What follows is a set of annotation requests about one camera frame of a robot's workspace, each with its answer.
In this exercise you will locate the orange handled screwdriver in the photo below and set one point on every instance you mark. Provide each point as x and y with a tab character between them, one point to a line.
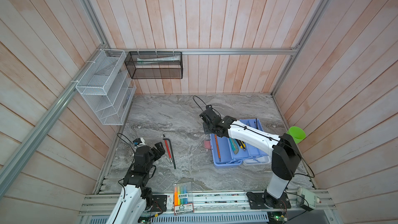
217	147

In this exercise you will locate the red handled hex key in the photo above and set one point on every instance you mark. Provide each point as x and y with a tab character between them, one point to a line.
168	150

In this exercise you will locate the left aluminium frame rail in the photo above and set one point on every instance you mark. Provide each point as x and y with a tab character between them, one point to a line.
19	159

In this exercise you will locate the right aluminium frame post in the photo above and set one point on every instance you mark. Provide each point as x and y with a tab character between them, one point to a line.
315	17

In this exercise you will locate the white toolbox lid pink handle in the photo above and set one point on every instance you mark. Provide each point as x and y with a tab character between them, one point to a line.
306	199

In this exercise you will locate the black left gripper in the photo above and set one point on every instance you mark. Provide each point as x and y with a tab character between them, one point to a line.
160	149

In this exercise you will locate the teal utility knife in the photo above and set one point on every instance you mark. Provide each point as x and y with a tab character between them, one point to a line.
234	145

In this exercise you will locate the highlighter marker pack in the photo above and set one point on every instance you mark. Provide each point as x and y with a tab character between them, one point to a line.
183	198

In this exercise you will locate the black wire mesh basket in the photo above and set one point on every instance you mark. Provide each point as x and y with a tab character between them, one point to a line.
154	65

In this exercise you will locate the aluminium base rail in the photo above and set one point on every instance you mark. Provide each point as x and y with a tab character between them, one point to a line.
217	207

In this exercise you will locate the yellow black utility knife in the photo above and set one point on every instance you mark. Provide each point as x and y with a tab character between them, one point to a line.
241	144

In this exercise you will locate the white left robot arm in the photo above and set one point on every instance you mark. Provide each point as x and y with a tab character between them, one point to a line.
136	197

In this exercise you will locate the blue toolbox base tray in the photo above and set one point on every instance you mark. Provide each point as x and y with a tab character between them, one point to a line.
251	157

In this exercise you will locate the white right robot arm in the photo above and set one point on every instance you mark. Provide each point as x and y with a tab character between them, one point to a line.
282	150

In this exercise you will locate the green plastic goblet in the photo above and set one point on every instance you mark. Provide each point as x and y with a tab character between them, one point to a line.
297	133

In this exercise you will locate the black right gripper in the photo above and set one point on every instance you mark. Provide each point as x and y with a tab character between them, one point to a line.
205	129

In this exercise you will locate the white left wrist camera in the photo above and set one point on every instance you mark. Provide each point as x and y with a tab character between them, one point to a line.
139	142

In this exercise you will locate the horizontal aluminium wall rail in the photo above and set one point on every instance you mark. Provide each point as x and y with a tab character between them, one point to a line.
214	51

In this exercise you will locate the white wire mesh shelf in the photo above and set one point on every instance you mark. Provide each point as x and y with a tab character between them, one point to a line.
106	88

